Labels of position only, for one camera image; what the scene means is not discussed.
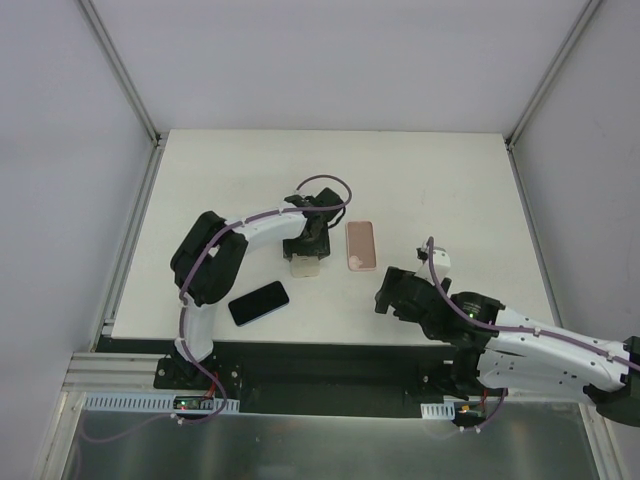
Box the beige phone with case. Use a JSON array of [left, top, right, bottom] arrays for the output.
[[290, 254, 320, 278]]

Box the pink phone case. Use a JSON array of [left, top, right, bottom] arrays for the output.
[[346, 221, 377, 272]]

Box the blue smartphone black screen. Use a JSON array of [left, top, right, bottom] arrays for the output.
[[228, 281, 290, 327]]

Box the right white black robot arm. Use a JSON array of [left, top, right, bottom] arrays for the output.
[[375, 267, 639, 427]]

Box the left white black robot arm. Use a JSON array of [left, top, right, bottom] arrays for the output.
[[170, 187, 350, 389]]

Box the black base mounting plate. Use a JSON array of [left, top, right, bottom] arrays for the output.
[[94, 335, 511, 416]]

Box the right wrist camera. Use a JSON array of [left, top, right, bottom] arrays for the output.
[[415, 242, 451, 284]]

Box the right white cable duct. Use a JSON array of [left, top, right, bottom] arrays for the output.
[[420, 401, 456, 421]]

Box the white cable duct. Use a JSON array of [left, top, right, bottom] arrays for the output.
[[420, 401, 456, 421], [84, 393, 240, 415]]

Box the aluminium front rail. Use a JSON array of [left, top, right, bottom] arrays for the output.
[[63, 351, 166, 391]]

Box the left aluminium frame post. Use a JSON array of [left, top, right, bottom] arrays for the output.
[[75, 0, 162, 146]]

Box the aluminium frame post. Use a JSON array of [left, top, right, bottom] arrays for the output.
[[505, 0, 604, 151], [75, 0, 162, 146]]

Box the left white cable duct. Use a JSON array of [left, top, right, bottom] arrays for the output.
[[84, 393, 240, 415]]

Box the right aluminium frame post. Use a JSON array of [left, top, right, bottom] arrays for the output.
[[505, 0, 604, 151]]

